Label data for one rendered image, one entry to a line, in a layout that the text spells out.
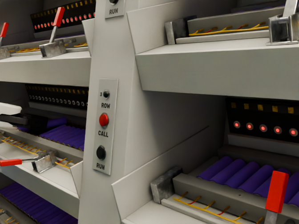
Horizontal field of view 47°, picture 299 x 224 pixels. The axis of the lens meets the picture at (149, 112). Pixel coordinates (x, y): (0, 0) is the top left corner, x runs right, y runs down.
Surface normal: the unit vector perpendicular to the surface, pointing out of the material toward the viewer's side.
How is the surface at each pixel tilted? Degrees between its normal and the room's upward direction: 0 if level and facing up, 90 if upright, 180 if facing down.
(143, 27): 90
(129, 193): 90
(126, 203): 90
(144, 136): 90
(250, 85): 112
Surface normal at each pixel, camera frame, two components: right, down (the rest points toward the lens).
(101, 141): -0.73, -0.04
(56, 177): -0.20, -0.93
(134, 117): 0.67, 0.09
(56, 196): -0.71, 0.34
